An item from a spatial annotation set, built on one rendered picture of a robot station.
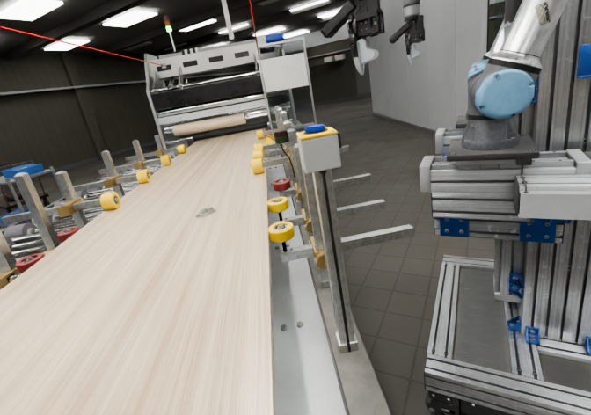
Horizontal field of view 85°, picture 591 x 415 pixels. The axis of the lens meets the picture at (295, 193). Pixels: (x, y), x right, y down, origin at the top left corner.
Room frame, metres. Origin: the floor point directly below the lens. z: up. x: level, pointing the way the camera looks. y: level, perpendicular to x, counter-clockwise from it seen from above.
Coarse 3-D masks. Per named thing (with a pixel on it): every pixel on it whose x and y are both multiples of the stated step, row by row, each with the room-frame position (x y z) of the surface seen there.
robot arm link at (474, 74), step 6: (480, 66) 0.92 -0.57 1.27; (474, 72) 0.93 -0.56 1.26; (480, 72) 0.92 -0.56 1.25; (468, 78) 0.96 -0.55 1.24; (474, 78) 0.93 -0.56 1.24; (468, 84) 0.97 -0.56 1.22; (468, 90) 0.96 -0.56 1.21; (468, 96) 0.96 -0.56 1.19; (468, 102) 0.96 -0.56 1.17; (468, 108) 0.96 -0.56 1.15; (474, 108) 0.93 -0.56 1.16; (474, 114) 0.93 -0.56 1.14; (480, 114) 0.91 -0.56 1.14
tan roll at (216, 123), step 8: (200, 120) 3.69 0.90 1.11; (208, 120) 3.66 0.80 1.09; (216, 120) 3.65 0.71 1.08; (224, 120) 3.65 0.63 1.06; (232, 120) 3.65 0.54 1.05; (240, 120) 3.65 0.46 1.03; (176, 128) 3.63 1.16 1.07; (184, 128) 3.63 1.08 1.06; (192, 128) 3.63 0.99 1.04; (200, 128) 3.64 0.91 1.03; (208, 128) 3.65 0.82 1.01; (216, 128) 3.67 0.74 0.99
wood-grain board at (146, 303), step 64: (192, 192) 1.52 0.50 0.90; (256, 192) 1.33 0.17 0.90; (64, 256) 1.00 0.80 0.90; (128, 256) 0.91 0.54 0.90; (192, 256) 0.83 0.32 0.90; (256, 256) 0.76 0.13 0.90; (0, 320) 0.67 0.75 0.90; (64, 320) 0.63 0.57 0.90; (128, 320) 0.58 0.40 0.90; (192, 320) 0.55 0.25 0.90; (256, 320) 0.51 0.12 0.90; (0, 384) 0.46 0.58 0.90; (64, 384) 0.44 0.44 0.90; (128, 384) 0.41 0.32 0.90; (192, 384) 0.39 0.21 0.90; (256, 384) 0.37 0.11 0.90
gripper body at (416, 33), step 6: (408, 18) 1.65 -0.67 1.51; (414, 18) 1.66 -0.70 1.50; (420, 18) 1.64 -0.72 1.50; (414, 24) 1.66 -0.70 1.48; (420, 24) 1.64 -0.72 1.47; (408, 30) 1.67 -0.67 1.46; (414, 30) 1.64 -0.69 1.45; (420, 30) 1.62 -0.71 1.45; (408, 36) 1.66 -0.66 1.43; (414, 36) 1.65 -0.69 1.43; (420, 36) 1.65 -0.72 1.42; (414, 42) 1.69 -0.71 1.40
